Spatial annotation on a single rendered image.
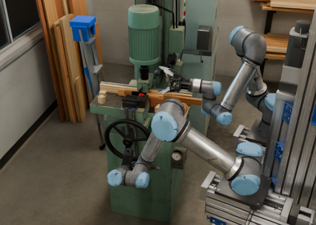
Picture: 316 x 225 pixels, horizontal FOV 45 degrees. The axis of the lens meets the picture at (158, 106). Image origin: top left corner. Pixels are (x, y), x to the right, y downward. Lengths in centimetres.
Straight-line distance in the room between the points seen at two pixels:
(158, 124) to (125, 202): 130
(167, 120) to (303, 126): 63
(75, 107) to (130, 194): 137
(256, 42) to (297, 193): 77
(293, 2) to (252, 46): 205
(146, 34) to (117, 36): 271
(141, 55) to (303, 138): 97
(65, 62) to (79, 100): 40
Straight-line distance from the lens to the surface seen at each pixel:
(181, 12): 240
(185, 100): 231
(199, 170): 322
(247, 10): 443
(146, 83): 227
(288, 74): 179
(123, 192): 270
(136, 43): 215
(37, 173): 331
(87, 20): 299
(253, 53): 191
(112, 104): 232
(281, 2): 389
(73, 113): 378
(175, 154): 228
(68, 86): 365
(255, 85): 219
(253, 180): 163
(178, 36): 234
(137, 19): 209
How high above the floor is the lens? 209
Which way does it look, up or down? 31 degrees down
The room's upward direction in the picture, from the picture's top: straight up
